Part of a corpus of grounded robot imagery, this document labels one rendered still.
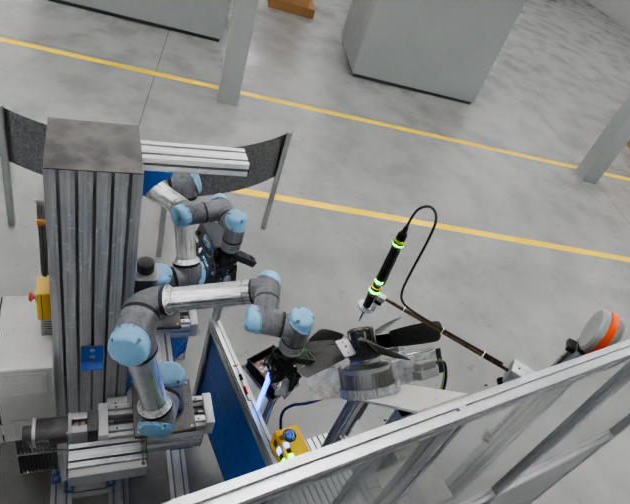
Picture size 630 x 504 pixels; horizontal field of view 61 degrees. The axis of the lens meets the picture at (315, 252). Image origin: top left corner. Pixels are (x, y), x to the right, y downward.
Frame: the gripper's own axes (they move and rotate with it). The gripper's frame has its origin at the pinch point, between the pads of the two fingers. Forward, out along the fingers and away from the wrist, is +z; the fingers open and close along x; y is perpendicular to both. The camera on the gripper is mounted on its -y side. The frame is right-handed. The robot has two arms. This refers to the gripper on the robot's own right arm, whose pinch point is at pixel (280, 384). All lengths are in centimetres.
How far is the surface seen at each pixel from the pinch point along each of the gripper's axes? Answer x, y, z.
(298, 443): 4.2, -16.5, 40.8
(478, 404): 48, -12, -57
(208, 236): -97, -11, 23
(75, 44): -569, -27, 148
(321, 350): -27, -39, 30
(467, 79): -466, -552, 110
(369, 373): -11, -55, 31
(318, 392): -19, -41, 51
